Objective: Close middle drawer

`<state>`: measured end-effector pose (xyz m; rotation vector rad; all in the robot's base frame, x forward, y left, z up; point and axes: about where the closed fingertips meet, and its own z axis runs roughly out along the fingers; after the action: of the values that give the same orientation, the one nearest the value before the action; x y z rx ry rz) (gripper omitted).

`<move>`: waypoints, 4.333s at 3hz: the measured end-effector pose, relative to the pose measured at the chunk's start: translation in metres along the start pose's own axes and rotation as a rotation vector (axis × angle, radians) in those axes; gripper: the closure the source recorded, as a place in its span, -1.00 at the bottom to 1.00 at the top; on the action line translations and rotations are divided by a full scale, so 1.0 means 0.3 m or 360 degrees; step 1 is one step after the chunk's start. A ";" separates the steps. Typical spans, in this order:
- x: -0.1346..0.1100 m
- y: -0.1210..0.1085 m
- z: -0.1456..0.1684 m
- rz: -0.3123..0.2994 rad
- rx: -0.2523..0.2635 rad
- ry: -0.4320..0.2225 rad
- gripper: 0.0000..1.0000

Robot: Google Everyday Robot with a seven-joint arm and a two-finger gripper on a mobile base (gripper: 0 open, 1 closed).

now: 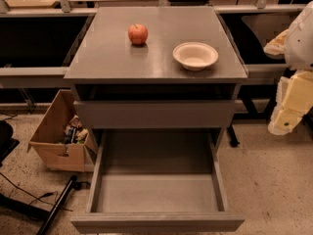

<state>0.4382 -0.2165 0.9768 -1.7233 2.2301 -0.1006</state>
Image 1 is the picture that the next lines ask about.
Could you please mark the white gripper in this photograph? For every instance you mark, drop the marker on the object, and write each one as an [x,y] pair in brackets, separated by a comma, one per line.
[301,44]

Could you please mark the grey drawer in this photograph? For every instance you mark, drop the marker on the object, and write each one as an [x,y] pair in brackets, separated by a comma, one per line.
[157,181]
[97,114]

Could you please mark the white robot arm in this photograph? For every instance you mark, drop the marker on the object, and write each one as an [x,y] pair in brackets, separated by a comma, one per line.
[299,41]

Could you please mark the grey drawer cabinet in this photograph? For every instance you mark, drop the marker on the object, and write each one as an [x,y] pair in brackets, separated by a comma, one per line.
[107,67]

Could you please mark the grey top drawer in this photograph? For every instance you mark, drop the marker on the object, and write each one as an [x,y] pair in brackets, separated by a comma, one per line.
[97,114]

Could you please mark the dark grey chair seat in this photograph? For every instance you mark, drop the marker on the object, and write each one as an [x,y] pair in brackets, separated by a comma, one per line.
[271,31]

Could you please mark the white paper bowl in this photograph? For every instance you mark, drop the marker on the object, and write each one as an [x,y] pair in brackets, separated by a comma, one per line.
[195,56]

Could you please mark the red apple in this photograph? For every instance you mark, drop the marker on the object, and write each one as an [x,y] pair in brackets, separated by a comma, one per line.
[137,34]

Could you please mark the clutter items in box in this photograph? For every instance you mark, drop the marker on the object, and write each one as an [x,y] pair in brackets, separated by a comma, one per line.
[74,132]

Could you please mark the black floor stand leg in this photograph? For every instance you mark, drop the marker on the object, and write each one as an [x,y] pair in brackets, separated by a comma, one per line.
[58,205]

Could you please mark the cardboard box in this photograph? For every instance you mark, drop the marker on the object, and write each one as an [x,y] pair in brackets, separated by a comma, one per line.
[49,139]

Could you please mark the black chair base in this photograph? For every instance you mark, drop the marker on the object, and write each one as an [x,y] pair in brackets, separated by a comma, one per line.
[7,142]

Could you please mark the right grey workbench frame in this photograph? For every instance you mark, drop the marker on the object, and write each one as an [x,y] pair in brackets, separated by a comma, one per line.
[260,68]

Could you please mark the grey workbench frame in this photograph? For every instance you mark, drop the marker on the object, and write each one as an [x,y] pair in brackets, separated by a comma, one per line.
[260,68]
[37,46]

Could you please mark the left grey workbench frame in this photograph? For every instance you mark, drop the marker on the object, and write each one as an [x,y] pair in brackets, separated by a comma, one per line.
[37,46]

